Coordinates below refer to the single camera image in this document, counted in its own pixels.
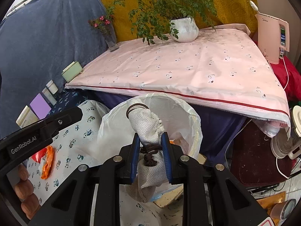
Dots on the orange plastic bag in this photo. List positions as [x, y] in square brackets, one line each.
[48, 160]

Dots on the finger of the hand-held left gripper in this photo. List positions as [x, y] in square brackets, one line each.
[65, 120]

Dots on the purple cloth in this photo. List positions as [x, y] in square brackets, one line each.
[216, 127]

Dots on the white lined trash bin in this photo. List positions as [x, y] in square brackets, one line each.
[178, 115]

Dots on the pink water dispenser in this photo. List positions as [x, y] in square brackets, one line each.
[268, 37]

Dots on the desk calendar on stand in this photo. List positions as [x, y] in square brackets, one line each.
[27, 117]

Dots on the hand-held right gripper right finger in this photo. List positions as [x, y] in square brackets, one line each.
[167, 157]

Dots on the pink table cloth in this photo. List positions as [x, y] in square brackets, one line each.
[188, 70]

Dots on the red cloth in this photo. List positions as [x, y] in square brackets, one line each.
[292, 80]

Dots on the yellow patterned cloth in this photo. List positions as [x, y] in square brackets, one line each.
[235, 4]

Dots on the grey herringbone cloth pouch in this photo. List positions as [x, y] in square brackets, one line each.
[147, 124]

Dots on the red packet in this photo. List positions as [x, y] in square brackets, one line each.
[37, 156]

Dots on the dark blue printed cloth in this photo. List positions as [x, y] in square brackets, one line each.
[68, 98]

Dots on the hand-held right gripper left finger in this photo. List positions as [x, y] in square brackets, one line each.
[135, 155]

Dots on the dark red mat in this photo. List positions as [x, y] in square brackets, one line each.
[254, 157]

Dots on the white jar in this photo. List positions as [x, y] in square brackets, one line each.
[52, 86]

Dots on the metal tin can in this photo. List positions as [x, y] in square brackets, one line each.
[283, 210]

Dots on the cardboard sheet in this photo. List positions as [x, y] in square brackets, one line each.
[164, 200]

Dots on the green plant in white pot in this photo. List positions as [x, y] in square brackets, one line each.
[184, 29]

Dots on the green box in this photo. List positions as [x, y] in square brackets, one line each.
[70, 73]

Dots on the glass vase with red flowers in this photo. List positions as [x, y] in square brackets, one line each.
[112, 43]

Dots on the white bottle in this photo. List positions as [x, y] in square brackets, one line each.
[49, 96]

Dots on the purple card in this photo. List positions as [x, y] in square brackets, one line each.
[40, 106]

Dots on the person's left hand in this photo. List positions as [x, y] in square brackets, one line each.
[24, 188]

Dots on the panda print cloth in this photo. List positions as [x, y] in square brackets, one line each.
[77, 141]

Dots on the blue curtain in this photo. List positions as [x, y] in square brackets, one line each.
[47, 40]

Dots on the white blender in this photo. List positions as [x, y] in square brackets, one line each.
[282, 143]

